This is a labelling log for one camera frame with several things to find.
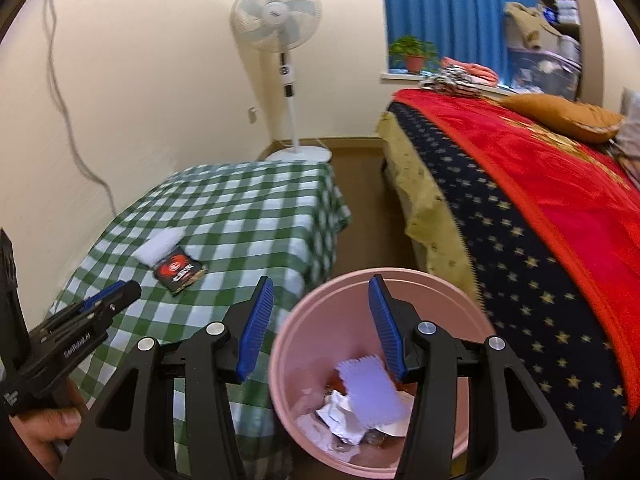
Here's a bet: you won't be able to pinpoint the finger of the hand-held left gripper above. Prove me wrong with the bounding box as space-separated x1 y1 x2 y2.
45 281 128 326
65 281 143 332

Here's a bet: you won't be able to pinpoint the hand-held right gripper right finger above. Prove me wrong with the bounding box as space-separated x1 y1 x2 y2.
367 274 586 480

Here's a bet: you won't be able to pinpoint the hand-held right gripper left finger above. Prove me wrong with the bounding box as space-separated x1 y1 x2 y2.
57 276 276 480

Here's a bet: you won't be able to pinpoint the white paper trash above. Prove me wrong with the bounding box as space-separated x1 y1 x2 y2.
336 354 416 430

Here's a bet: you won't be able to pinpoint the pink plastic bin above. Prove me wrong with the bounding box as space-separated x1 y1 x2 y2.
267 269 498 468

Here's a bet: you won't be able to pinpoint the person's left hand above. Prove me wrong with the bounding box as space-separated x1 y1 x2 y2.
10 382 88 476

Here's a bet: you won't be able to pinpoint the red and black snack packet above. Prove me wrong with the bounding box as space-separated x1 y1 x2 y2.
152 250 208 296

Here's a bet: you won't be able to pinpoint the white tissue paper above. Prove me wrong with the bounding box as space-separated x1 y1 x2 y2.
137 230 185 266

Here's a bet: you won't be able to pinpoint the crumpled white paper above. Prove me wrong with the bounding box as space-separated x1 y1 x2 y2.
295 392 371 461

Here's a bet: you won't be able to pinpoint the green checkered tablecloth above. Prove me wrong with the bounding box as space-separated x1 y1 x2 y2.
42 161 353 480

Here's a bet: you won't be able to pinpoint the yellow bed sheet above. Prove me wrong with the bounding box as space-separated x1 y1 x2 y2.
376 110 481 306

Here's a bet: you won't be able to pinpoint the white window sill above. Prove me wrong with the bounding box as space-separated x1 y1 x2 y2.
381 71 516 96

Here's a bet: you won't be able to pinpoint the black white striped cloth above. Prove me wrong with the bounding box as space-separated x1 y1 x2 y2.
419 71 481 97

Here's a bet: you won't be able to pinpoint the pink folded clothes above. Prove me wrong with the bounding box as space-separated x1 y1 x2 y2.
440 56 499 83

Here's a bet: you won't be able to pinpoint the orange pillow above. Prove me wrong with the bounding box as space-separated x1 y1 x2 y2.
500 92 625 143

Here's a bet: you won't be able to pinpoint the green potted plant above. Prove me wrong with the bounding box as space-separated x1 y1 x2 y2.
389 35 440 73

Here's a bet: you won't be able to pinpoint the clear plastic storage box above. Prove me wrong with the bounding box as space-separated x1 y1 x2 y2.
507 45 583 100

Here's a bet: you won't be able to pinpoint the grey pillow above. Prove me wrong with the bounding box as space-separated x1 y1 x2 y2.
612 87 640 188

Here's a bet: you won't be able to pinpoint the white standing fan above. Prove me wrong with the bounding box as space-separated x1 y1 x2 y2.
230 0 333 163

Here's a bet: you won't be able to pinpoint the blue curtain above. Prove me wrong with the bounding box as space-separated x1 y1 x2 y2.
379 0 538 73

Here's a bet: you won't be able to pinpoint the beige coat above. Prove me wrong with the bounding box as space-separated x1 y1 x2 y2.
502 1 551 51

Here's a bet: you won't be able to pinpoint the blue white packages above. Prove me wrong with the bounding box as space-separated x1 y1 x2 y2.
542 0 578 25

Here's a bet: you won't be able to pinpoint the wooden bookshelf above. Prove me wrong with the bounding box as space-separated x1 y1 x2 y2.
530 0 606 101

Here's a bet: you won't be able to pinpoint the grey power cable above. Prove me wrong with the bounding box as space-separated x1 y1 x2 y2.
42 0 118 221

